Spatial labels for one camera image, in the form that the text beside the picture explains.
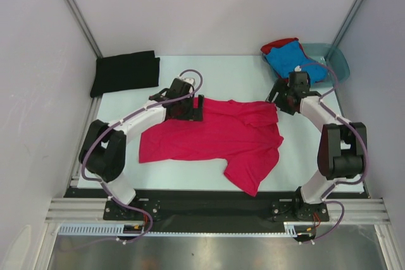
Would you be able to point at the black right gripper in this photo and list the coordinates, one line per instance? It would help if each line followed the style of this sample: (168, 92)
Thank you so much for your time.
(281, 86)

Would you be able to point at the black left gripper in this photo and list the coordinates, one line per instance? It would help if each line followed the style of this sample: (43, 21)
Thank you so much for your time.
(194, 114)

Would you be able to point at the pink t shirt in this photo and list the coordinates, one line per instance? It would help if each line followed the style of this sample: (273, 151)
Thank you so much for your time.
(245, 134)

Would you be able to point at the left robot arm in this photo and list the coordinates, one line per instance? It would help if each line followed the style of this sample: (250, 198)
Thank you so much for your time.
(103, 152)

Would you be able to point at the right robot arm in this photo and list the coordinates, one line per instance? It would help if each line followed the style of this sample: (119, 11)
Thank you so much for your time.
(342, 155)

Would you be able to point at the blue t shirt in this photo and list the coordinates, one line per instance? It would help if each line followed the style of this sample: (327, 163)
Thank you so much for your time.
(285, 59)

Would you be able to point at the red t shirt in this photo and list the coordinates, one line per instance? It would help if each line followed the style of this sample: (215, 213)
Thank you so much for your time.
(266, 49)

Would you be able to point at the teal plastic basin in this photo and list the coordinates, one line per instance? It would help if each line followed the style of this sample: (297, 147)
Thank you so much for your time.
(329, 57)

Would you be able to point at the folded black t shirt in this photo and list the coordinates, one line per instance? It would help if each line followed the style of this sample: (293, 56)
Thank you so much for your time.
(138, 70)

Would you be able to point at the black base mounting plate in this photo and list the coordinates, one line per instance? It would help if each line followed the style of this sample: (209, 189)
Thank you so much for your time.
(180, 211)

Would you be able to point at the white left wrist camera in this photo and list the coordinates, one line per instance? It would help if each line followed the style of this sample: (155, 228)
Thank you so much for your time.
(191, 81)

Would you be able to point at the right aluminium corner post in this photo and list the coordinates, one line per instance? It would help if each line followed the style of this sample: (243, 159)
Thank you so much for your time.
(350, 16)

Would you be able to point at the aluminium corner post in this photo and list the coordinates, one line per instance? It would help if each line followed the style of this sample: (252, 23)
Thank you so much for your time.
(83, 26)
(350, 16)

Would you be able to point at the aluminium front rail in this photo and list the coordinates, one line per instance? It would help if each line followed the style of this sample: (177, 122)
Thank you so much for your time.
(83, 218)

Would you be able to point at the left aluminium corner post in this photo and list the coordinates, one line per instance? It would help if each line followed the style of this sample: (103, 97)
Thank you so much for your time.
(83, 26)

